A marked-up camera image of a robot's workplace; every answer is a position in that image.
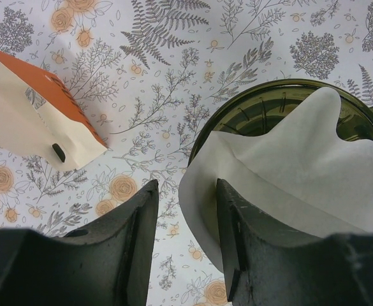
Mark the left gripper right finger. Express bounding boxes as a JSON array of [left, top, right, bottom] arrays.
[[216, 179, 373, 305]]

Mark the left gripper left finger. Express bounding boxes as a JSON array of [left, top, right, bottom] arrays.
[[0, 180, 159, 305]]

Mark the green glass dripper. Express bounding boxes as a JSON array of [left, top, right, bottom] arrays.
[[189, 79, 373, 164]]

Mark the orange coffee filter pack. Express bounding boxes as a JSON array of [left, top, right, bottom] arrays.
[[0, 51, 107, 171]]

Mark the floral patterned table mat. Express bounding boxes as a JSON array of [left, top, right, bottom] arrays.
[[0, 1, 373, 305]]

